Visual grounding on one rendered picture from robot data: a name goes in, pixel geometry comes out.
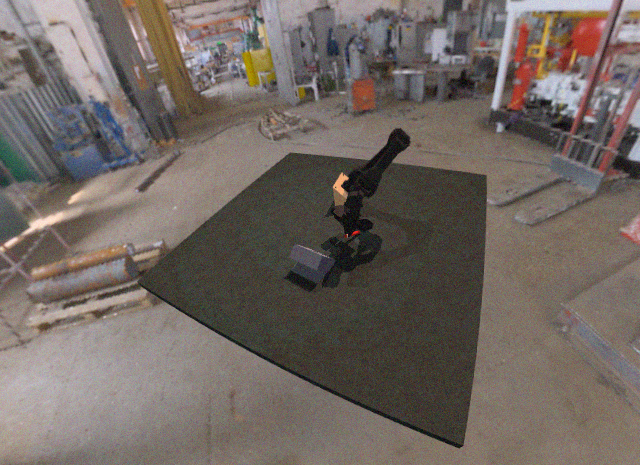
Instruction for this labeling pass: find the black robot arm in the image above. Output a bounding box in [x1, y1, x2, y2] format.
[333, 128, 411, 223]

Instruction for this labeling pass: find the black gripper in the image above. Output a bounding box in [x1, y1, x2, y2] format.
[331, 205, 373, 237]

